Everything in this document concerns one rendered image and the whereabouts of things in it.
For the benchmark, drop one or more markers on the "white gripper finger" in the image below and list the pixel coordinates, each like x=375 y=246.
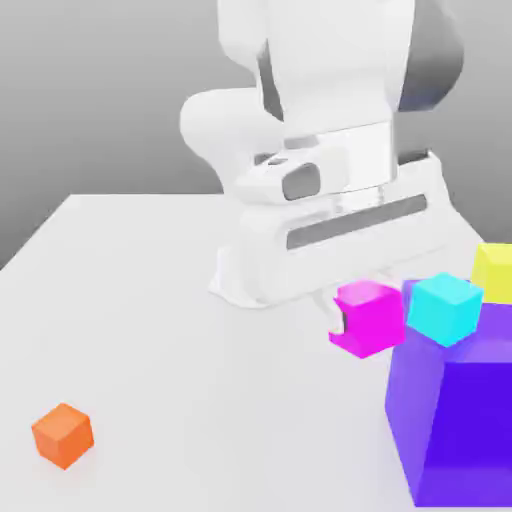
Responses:
x=330 y=310

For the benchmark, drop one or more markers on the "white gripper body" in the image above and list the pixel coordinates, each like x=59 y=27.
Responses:
x=360 y=264

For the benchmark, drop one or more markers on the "small orange cube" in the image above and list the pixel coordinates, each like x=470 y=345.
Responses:
x=62 y=436

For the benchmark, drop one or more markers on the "small magenta cube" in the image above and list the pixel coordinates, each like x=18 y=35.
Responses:
x=372 y=320

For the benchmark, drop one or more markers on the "large purple box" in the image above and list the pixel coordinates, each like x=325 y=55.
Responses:
x=464 y=420

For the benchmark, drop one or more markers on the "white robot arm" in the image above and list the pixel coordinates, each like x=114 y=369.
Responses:
x=336 y=72

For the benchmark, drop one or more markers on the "small yellow cube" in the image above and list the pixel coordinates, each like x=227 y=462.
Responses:
x=496 y=272

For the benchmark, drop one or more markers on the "small cyan cube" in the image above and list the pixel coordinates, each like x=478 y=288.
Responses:
x=446 y=310

